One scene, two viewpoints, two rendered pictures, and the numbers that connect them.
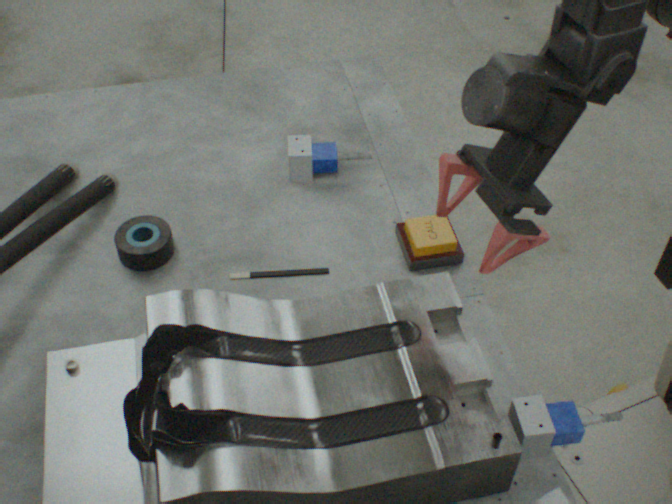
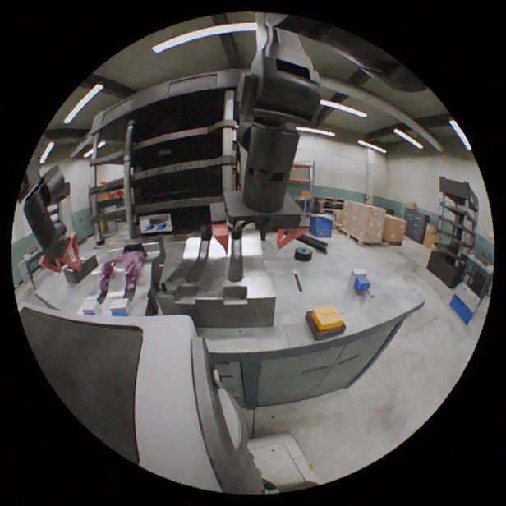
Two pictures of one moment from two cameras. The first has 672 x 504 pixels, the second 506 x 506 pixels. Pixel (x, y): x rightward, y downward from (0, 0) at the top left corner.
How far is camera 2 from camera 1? 98 cm
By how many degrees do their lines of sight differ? 79
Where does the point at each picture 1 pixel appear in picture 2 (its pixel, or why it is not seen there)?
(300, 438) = (202, 256)
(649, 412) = (294, 475)
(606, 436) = (283, 461)
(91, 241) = not seen: hidden behind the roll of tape
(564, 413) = not seen: hidden behind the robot
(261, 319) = (250, 249)
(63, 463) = not seen: hidden behind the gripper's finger
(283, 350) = (238, 255)
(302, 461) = (193, 254)
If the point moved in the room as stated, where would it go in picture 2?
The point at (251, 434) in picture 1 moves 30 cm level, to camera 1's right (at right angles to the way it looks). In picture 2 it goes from (204, 244) to (151, 292)
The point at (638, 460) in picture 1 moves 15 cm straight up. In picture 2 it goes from (269, 469) to (272, 474)
